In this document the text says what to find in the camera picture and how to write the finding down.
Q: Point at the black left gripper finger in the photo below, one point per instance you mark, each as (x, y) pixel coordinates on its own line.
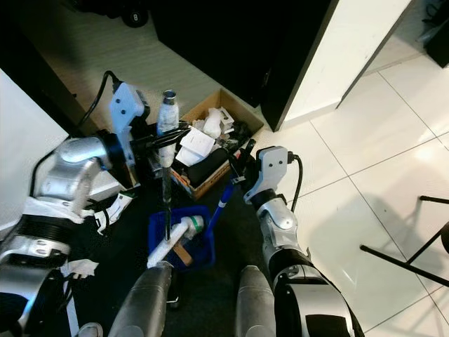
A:
(172, 144)
(172, 133)

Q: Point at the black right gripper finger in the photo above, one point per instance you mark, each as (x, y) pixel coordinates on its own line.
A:
(249, 152)
(233, 165)

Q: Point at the blue plastic dustpan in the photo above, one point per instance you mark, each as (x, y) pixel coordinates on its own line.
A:
(200, 246)

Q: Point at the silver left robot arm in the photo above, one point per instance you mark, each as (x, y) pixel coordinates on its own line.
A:
(66, 175)

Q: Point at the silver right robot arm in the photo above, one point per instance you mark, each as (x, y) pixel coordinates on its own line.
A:
(277, 225)

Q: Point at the black floor mat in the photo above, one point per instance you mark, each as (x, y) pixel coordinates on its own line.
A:
(217, 288)

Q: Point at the white paper carton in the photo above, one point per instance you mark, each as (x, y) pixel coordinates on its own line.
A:
(195, 147)

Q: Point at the brown cardboard box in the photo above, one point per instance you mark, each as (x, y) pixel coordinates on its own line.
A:
(242, 112)

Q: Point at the white crumpled plastic bag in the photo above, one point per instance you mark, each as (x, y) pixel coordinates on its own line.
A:
(217, 121)

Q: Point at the brown cardboard piece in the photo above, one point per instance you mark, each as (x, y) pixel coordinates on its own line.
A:
(182, 254)

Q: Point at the black cabinet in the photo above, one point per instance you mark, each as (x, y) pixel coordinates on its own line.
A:
(238, 42)

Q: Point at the black round weight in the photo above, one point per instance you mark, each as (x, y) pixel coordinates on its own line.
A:
(135, 15)

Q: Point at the grey right robot leg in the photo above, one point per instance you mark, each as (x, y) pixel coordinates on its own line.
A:
(255, 305)

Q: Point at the grey robot leg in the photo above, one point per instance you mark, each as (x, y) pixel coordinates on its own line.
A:
(255, 305)
(140, 302)

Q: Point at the grey left robot leg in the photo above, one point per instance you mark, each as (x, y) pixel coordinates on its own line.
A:
(140, 302)

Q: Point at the black metal chair legs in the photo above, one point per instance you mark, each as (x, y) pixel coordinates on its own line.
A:
(403, 258)

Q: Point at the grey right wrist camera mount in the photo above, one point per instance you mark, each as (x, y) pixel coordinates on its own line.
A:
(273, 165)

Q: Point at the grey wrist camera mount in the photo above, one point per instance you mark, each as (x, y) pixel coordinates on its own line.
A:
(273, 165)
(126, 112)

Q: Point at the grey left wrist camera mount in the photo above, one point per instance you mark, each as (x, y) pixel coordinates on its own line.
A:
(126, 112)

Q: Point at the black door frame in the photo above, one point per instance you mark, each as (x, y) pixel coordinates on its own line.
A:
(35, 91)

